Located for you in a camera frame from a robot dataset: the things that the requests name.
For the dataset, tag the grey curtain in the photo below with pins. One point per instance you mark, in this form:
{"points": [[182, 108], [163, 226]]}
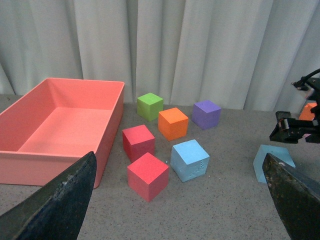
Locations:
{"points": [[240, 54]]}

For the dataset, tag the bright red foam cube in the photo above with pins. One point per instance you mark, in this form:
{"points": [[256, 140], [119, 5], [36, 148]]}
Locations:
{"points": [[148, 176]]}

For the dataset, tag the pink plastic bin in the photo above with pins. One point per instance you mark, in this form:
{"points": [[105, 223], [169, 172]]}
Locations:
{"points": [[56, 124]]}

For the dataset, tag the green foam cube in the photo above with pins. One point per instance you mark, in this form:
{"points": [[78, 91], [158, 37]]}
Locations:
{"points": [[149, 105]]}

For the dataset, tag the orange foam cube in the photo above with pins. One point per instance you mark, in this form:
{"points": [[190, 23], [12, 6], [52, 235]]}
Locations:
{"points": [[173, 123]]}

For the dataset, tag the purple foam cube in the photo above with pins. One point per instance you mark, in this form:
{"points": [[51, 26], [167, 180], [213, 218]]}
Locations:
{"points": [[206, 114]]}

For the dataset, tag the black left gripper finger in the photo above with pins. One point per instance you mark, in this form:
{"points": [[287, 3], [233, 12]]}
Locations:
{"points": [[57, 210]]}

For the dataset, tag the pink foam block at right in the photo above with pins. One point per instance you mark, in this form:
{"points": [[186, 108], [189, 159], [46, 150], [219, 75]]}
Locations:
{"points": [[306, 135]]}

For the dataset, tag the dark red foam cube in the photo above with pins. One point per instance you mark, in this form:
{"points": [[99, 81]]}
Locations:
{"points": [[138, 141]]}

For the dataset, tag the orange foam block at right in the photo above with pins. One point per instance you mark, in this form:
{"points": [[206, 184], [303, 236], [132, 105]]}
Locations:
{"points": [[306, 113]]}

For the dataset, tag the black second arm gripper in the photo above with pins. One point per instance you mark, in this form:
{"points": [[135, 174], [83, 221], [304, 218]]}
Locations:
{"points": [[296, 197]]}

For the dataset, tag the light blue foam cube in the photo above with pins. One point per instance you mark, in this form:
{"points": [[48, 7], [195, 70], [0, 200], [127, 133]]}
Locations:
{"points": [[279, 152], [189, 160]]}

